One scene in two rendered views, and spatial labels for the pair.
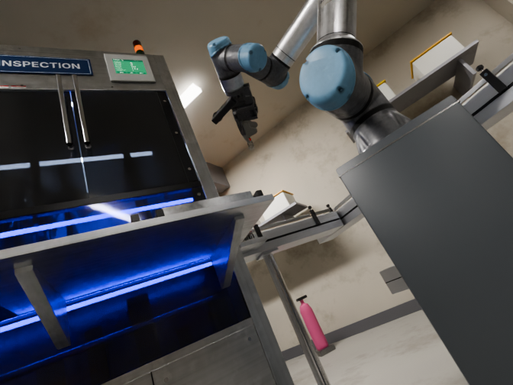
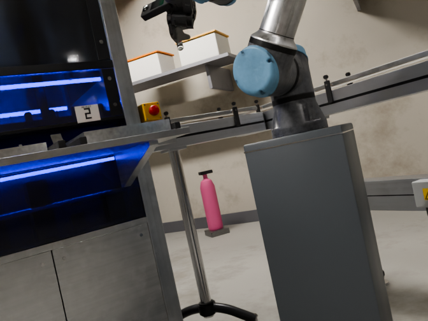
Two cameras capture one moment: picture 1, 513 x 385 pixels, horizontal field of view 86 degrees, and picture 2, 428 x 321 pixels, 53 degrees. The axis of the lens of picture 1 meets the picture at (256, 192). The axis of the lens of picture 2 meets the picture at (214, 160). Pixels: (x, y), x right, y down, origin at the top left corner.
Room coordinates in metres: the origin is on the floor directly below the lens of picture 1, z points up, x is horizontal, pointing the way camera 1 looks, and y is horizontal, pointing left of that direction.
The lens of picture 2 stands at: (-0.53, -0.11, 0.79)
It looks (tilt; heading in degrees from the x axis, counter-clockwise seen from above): 1 degrees down; 1
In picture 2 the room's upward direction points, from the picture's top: 12 degrees counter-clockwise
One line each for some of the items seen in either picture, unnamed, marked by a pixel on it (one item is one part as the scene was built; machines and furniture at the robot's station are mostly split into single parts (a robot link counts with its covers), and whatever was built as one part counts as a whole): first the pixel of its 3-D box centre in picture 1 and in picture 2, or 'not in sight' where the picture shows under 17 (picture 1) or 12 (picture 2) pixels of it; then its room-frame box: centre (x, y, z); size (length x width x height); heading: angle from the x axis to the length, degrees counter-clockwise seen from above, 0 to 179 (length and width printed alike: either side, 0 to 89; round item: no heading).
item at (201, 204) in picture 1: (201, 229); (112, 139); (0.83, 0.21, 0.90); 0.34 x 0.26 x 0.04; 31
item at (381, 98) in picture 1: (356, 101); (286, 72); (0.62, -0.33, 0.96); 0.13 x 0.12 x 0.14; 145
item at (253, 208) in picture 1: (146, 257); (57, 158); (0.78, 0.38, 0.87); 0.70 x 0.48 x 0.02; 122
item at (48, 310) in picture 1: (47, 313); not in sight; (0.64, 0.59, 0.80); 0.34 x 0.03 x 0.13; 32
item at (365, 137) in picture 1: (382, 136); (296, 114); (0.62, -0.34, 0.84); 0.15 x 0.15 x 0.10
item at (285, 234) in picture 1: (284, 231); (197, 126); (1.43, -0.04, 0.92); 0.69 x 0.15 x 0.16; 122
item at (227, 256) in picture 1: (231, 256); (137, 165); (0.90, 0.16, 0.80); 0.34 x 0.03 x 0.13; 32
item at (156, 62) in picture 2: not in sight; (151, 69); (3.70, 0.36, 1.72); 0.40 x 0.33 x 0.23; 66
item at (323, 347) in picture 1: (312, 324); (211, 202); (3.60, 0.06, 0.31); 0.28 x 0.27 x 0.63; 156
